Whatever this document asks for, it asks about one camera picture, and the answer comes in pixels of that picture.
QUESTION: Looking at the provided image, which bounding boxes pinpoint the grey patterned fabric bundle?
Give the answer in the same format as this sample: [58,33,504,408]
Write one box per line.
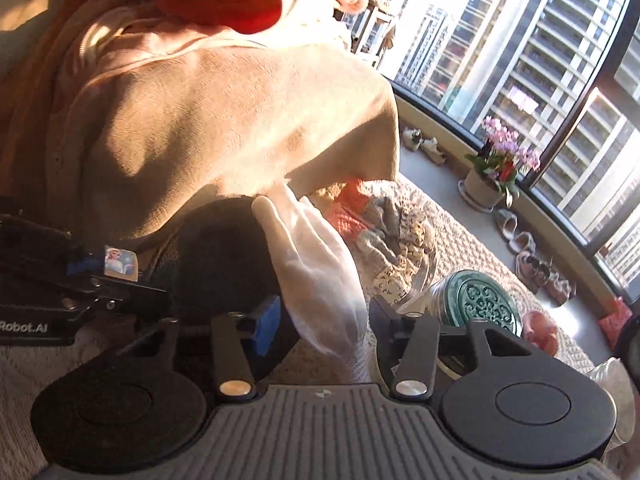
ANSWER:
[310,179,437,310]

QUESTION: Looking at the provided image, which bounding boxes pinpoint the white glove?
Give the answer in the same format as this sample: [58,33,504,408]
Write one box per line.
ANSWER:
[252,183,372,384]

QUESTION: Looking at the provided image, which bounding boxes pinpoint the pink hair scrunchie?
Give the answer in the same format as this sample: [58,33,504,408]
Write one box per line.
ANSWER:
[522,311,559,356]

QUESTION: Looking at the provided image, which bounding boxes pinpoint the white lace tablecloth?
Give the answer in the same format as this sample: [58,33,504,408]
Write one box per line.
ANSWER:
[0,173,601,480]

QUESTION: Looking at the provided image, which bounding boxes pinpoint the green lid glass jar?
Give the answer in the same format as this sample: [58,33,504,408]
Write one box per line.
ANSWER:
[396,270,523,336]

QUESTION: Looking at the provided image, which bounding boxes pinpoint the sneaker pair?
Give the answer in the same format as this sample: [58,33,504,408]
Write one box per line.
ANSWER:
[515,250,551,294]

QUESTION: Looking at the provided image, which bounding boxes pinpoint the grey slipper pair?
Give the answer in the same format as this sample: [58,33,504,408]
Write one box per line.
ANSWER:
[494,208,537,255]

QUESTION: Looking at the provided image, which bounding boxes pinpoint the pink shoe pair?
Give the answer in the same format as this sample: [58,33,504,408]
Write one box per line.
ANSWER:
[544,268,577,306]

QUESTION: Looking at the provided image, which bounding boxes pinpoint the beige cloth pile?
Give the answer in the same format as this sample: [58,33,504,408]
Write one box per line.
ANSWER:
[1,0,399,247]

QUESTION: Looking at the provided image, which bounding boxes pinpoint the pink orchid flower pot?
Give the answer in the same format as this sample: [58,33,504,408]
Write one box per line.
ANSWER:
[459,116,540,212]

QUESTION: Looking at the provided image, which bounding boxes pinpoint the white powder plastic jar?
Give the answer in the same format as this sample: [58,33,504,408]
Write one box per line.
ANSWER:
[587,358,637,452]

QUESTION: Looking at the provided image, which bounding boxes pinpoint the white shoe pair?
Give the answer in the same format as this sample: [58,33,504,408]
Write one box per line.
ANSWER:
[401,128,446,166]

